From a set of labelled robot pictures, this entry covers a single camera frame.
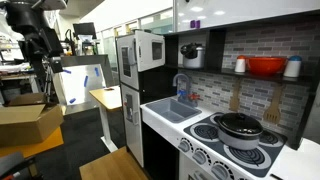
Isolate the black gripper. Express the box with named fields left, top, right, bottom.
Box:
left=4, top=2, right=65, bottom=74

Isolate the white toy microwave door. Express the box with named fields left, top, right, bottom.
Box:
left=134, top=30, right=166, bottom=73

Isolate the grey pressure pot black handle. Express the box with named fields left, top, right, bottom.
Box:
left=180, top=42, right=206, bottom=70

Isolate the grey pot with black lid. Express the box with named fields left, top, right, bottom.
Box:
left=213, top=112, right=264, bottom=151

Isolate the grey stovetop panel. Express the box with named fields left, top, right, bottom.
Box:
left=182, top=112, right=289, bottom=179

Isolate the cluttered background desk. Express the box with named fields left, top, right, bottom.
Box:
left=0, top=61, right=46, bottom=101

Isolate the black monitor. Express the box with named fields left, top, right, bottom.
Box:
left=72, top=22, right=98, bottom=41

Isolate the silver metal panel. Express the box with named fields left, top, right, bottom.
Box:
left=49, top=54, right=116, bottom=116

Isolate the brown cardboard box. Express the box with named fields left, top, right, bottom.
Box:
left=0, top=92, right=65, bottom=148

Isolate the light wooden desk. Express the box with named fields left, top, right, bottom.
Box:
left=88, top=85, right=123, bottom=154

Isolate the orange floor mat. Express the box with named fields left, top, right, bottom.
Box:
left=0, top=126, right=65, bottom=159

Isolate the black grey chair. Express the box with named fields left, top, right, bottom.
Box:
left=0, top=151, right=43, bottom=180

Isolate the grey fridge door with dispenser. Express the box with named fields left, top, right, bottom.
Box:
left=120, top=83, right=145, bottom=168

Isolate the wooden floor platform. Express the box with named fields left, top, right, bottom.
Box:
left=78, top=146, right=150, bottom=180

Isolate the grey toy sink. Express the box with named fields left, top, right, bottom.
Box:
left=145, top=97, right=203, bottom=125

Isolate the grey toy faucet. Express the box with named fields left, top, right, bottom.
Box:
left=172, top=73, right=194, bottom=107

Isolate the grey stove knob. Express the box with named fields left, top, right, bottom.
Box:
left=210, top=161, right=235, bottom=180
left=191, top=147, right=211, bottom=166
left=177, top=137, right=194, bottom=154

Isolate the white shaker orange cap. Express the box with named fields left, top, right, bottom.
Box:
left=234, top=55, right=247, bottom=74

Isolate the wooden spatula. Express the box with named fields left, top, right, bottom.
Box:
left=228, top=79, right=242, bottom=113

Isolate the white glossy board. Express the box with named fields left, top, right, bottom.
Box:
left=173, top=0, right=320, bottom=33

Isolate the black white toy kitchen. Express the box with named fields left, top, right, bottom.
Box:
left=115, top=9, right=320, bottom=180

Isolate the red plastic bowl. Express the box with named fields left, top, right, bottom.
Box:
left=245, top=56, right=288, bottom=76

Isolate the wooden slotted turner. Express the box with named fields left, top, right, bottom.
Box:
left=262, top=84, right=285, bottom=125

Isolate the white shaker blue cap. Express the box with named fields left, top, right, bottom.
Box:
left=283, top=55, right=303, bottom=79

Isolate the blue tap handle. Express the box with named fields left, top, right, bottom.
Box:
left=176, top=88, right=187, bottom=99

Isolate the red tap handle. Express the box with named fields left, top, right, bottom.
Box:
left=187, top=92, right=201, bottom=102

